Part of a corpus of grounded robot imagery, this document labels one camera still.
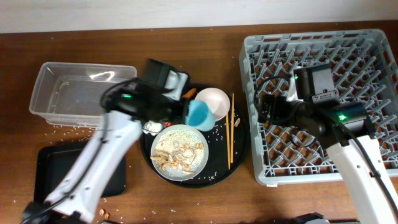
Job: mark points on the wooden chopstick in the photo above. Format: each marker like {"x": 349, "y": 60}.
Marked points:
{"x": 232, "y": 130}
{"x": 228, "y": 140}

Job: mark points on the round black tray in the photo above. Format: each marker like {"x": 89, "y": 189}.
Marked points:
{"x": 216, "y": 168}

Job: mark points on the clear plastic bin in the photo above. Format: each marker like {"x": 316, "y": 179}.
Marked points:
{"x": 68, "y": 94}

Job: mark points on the crumpled white tissue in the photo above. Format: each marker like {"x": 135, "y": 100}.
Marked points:
{"x": 153, "y": 128}

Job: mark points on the grey dishwasher rack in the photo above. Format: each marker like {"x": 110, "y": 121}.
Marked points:
{"x": 363, "y": 69}

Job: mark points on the orange carrot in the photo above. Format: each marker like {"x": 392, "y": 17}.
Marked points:
{"x": 190, "y": 93}

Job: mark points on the peanut on tray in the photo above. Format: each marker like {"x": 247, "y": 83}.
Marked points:
{"x": 237, "y": 122}

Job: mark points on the grey plate with food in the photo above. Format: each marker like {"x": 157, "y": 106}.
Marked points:
{"x": 179, "y": 153}

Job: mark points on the light blue cup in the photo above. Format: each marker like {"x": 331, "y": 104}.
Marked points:
{"x": 199, "y": 116}

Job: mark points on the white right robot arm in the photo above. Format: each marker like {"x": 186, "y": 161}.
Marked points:
{"x": 344, "y": 130}

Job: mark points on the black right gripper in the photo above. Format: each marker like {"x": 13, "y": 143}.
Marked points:
{"x": 264, "y": 107}

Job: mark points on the black rectangular tray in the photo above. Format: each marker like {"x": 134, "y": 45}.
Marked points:
{"x": 54, "y": 162}

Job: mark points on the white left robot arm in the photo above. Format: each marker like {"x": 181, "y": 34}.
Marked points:
{"x": 127, "y": 106}

